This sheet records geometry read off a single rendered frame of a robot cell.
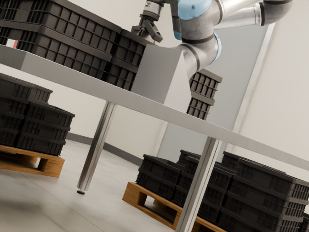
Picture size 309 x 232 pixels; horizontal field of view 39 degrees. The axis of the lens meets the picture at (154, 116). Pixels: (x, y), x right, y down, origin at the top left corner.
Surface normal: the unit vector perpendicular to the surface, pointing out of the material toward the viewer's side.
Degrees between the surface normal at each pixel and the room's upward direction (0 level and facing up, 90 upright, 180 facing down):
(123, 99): 90
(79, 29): 90
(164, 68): 90
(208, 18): 100
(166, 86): 90
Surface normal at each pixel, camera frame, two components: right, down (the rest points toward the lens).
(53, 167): 0.68, 0.23
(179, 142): -0.66, -0.23
